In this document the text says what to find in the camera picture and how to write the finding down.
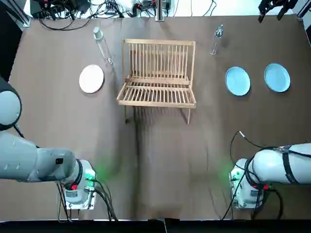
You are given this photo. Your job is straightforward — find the black box red logo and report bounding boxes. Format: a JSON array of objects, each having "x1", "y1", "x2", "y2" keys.
[{"x1": 31, "y1": 0, "x2": 60, "y2": 18}]

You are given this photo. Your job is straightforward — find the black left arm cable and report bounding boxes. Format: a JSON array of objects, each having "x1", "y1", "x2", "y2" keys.
[{"x1": 13, "y1": 123, "x2": 41, "y2": 149}]

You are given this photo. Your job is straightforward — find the pale round plate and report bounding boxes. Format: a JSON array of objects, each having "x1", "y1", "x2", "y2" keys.
[{"x1": 78, "y1": 64, "x2": 105, "y2": 94}]

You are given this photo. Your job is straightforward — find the clear bottle silver cap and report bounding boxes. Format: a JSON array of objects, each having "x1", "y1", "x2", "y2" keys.
[{"x1": 209, "y1": 23, "x2": 225, "y2": 55}]

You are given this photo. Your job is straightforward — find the grey hub with plugs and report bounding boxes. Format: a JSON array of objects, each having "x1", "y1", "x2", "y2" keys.
[{"x1": 104, "y1": 1, "x2": 122, "y2": 14}]

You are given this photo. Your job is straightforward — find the black cable silver plug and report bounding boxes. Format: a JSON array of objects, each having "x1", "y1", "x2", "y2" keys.
[{"x1": 229, "y1": 130, "x2": 277, "y2": 168}]

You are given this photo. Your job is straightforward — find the wooden dish rack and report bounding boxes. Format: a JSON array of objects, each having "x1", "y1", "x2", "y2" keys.
[{"x1": 116, "y1": 38, "x2": 197, "y2": 125}]

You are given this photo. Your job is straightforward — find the black left base cables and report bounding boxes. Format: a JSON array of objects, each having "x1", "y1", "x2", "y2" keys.
[{"x1": 91, "y1": 178, "x2": 119, "y2": 222}]

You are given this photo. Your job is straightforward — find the black right base cables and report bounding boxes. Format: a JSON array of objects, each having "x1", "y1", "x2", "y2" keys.
[{"x1": 263, "y1": 185, "x2": 290, "y2": 220}]

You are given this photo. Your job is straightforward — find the blue round plate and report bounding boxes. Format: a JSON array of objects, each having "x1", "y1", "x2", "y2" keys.
[
  {"x1": 225, "y1": 66, "x2": 252, "y2": 96},
  {"x1": 263, "y1": 63, "x2": 292, "y2": 93}
]

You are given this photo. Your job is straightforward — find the black looped desk cable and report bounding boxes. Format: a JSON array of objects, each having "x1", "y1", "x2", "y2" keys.
[{"x1": 38, "y1": 16, "x2": 91, "y2": 31}]

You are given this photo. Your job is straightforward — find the black clamp stand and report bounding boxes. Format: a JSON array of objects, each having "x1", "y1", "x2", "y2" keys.
[{"x1": 257, "y1": 0, "x2": 294, "y2": 24}]

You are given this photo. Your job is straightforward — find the clear bottle grey cap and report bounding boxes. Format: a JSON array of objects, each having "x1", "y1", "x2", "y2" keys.
[{"x1": 93, "y1": 27, "x2": 114, "y2": 68}]

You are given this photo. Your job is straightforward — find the aluminium frame post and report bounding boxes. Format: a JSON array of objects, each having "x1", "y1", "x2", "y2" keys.
[
  {"x1": 296, "y1": 0, "x2": 311, "y2": 25},
  {"x1": 156, "y1": 0, "x2": 166, "y2": 22},
  {"x1": 13, "y1": 0, "x2": 32, "y2": 28}
]

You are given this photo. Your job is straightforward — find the black base cables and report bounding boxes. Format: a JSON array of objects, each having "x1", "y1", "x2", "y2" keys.
[
  {"x1": 263, "y1": 185, "x2": 290, "y2": 220},
  {"x1": 91, "y1": 178, "x2": 119, "y2": 222}
]

